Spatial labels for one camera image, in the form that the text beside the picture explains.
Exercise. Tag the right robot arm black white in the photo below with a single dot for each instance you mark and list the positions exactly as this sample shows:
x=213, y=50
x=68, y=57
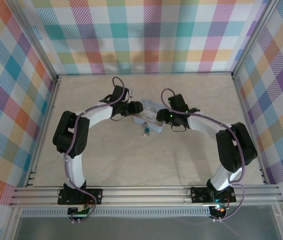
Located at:
x=236, y=145

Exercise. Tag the thin aluminium floor rail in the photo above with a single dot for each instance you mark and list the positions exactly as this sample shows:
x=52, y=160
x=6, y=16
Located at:
x=144, y=74

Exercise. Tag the grey metal panel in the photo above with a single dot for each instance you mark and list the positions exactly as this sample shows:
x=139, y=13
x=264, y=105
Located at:
x=144, y=230

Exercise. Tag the wide aluminium rail beam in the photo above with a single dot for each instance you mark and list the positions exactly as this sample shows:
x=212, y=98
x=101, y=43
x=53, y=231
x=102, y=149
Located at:
x=144, y=195

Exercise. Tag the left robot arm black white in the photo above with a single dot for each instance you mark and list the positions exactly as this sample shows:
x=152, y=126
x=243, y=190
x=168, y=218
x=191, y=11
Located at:
x=69, y=135

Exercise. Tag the aluminium side floor rail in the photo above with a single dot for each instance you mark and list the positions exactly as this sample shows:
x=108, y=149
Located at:
x=48, y=117

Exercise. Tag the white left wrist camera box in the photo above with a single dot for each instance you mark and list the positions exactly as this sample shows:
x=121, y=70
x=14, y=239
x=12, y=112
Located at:
x=131, y=94

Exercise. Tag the aluminium corner post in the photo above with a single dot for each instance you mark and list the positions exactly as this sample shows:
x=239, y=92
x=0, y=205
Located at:
x=37, y=40
x=252, y=37

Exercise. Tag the pastel cartoon tin box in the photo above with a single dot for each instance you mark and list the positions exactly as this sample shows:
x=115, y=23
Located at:
x=147, y=120

